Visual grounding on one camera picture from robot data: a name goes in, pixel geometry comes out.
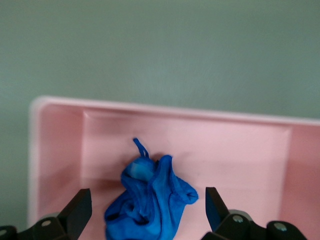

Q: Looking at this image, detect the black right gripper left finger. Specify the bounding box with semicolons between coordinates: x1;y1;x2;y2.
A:
29;188;93;240

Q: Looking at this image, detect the blue cloth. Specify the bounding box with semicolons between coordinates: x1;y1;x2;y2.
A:
104;137;200;240

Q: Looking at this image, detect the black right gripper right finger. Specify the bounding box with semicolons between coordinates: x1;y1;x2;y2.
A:
204;186;253;240

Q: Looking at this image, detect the pink plastic bin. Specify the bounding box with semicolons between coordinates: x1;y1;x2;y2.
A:
27;95;320;240

